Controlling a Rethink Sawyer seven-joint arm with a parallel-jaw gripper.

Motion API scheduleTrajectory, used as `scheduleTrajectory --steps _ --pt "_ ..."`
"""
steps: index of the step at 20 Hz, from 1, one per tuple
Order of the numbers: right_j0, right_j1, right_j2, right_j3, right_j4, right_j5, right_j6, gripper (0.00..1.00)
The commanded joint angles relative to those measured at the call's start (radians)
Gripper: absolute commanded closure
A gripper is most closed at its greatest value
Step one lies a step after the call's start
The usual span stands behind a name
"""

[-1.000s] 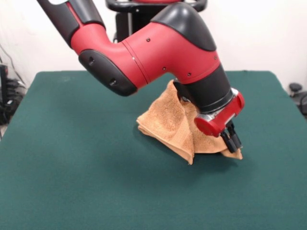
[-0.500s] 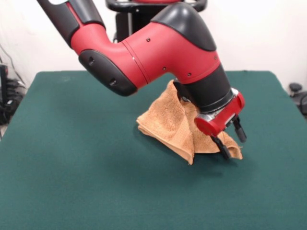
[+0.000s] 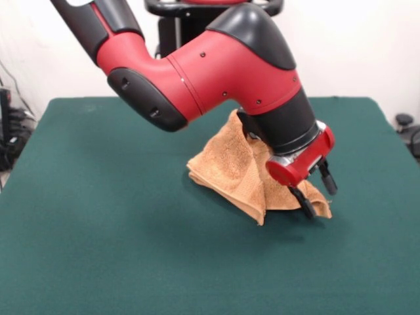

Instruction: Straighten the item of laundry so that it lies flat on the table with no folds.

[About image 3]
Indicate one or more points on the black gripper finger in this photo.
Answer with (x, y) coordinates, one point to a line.
(328, 180)
(302, 201)

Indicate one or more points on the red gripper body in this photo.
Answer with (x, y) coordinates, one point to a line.
(292, 174)

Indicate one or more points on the orange terry towel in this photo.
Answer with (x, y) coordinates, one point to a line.
(226, 164)

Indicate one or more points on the dark green table cloth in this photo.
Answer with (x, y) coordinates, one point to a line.
(98, 229)

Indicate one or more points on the black equipment box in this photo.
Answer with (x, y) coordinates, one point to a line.
(5, 108)

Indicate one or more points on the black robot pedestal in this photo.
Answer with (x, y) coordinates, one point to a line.
(167, 33)

